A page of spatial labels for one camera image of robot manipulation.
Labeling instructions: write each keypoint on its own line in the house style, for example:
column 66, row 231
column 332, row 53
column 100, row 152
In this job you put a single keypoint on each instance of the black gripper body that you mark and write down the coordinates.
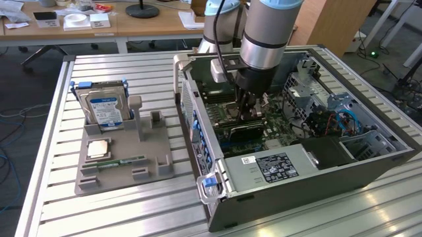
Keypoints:
column 256, row 80

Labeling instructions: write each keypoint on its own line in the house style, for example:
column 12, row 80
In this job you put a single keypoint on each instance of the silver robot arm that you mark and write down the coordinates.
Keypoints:
column 267, row 32

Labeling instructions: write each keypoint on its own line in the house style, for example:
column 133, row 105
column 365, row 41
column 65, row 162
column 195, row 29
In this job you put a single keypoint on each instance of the metal socket cover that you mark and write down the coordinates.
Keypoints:
column 265, row 101

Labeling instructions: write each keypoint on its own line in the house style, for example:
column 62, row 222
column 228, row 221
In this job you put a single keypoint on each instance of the CPU socket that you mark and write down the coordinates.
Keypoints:
column 231, row 111

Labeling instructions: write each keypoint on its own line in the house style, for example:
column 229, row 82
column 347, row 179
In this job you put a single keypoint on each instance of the green RAM stick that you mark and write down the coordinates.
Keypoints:
column 112, row 162
column 227, row 124

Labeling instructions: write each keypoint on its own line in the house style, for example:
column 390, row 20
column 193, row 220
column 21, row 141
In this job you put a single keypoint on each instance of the green motherboard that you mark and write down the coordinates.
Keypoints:
column 276, row 126

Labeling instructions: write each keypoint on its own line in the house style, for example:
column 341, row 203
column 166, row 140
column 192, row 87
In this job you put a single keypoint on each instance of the metal drive cage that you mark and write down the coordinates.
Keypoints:
column 304, row 96

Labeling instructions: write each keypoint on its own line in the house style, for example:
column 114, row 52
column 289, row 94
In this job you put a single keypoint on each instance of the blue expansion slot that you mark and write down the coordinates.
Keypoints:
column 224, row 143

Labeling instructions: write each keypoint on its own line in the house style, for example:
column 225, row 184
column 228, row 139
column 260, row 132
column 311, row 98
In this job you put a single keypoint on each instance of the grey power supply unit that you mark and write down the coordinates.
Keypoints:
column 247, row 172

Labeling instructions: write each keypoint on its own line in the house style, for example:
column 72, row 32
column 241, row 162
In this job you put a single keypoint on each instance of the stack of white papers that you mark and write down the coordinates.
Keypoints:
column 191, row 22

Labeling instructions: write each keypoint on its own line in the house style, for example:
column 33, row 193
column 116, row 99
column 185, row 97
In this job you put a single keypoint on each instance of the wooden cabinet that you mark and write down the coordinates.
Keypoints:
column 332, row 27

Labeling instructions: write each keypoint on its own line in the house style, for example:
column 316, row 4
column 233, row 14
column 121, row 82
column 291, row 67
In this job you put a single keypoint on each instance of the grey parts rack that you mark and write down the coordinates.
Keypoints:
column 154, row 145

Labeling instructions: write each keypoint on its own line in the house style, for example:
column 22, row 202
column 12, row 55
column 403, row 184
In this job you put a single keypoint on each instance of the blue case release latch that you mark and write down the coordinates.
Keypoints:
column 208, row 184

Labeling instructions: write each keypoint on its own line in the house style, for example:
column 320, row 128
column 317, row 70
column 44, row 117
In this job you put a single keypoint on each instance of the metal disk bay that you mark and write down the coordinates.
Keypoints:
column 368, row 145

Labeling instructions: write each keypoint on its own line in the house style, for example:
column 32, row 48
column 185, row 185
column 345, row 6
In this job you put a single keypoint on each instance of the wooden desk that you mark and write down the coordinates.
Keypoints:
column 148, row 27

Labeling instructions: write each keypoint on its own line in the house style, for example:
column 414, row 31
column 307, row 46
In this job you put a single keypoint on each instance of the open grey PC case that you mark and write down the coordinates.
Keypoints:
column 296, row 205

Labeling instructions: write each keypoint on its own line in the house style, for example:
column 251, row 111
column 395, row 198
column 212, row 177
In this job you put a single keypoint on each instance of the hard disk with blue carrier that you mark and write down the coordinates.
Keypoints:
column 101, row 106

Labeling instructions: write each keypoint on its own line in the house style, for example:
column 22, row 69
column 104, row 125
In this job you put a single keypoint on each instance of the black round lamp base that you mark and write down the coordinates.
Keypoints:
column 141, row 11

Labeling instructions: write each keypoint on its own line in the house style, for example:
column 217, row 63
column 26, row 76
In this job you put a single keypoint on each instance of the silver CPU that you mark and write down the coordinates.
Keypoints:
column 97, row 148

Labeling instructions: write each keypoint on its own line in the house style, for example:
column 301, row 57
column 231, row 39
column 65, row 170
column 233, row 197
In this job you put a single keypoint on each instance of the plain white box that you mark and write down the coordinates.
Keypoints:
column 98, row 21

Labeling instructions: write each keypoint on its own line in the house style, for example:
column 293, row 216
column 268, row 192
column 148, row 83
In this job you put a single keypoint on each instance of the red small object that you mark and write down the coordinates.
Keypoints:
column 102, row 8

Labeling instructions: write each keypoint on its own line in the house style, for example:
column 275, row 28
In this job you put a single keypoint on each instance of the white box with tape roll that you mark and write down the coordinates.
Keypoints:
column 77, row 23

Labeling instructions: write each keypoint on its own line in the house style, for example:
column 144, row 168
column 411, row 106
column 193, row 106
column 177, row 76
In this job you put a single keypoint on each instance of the white box with black top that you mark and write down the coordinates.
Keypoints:
column 46, row 19

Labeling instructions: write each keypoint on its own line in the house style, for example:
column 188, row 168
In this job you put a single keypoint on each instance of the clear plastic bag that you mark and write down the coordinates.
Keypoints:
column 13, row 11

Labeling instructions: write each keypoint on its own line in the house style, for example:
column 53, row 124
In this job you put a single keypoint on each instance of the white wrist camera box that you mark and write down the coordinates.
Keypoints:
column 220, row 71

